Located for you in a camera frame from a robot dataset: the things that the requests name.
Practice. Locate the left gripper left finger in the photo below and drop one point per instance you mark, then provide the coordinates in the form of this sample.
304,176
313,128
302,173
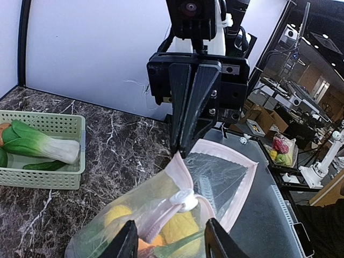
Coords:
124,244

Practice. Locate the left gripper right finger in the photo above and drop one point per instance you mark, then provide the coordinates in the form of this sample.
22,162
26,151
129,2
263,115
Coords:
219,244

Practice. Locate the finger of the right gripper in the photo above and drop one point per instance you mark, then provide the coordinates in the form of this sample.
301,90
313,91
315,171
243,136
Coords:
179,78
207,78

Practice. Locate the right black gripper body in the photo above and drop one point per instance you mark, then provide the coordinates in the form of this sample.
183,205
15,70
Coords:
225,102

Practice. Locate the yellow corn toy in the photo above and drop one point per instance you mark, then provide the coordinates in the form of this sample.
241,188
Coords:
181,225

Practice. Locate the clear zip top bag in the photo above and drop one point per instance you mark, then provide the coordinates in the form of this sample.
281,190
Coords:
212,182

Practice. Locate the pale green plastic basket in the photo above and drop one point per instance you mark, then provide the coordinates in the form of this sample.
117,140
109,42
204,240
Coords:
57,126

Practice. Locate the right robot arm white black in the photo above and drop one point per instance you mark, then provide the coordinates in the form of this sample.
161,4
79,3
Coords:
236,46

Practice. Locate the dark green small cucumber toy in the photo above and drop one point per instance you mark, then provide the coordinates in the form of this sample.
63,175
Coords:
45,166

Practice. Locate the bok choy toy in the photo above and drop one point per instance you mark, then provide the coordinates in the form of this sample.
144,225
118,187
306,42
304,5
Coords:
22,139

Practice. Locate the dark green avocado toy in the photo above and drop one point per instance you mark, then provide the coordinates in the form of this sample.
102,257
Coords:
3,158

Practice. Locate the brown potato toy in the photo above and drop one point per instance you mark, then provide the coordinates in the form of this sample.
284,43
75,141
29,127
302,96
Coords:
3,127

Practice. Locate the white slotted cable duct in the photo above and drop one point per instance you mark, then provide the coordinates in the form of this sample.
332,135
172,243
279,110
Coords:
287,219

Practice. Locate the left black frame post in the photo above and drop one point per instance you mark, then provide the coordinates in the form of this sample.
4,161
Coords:
22,41

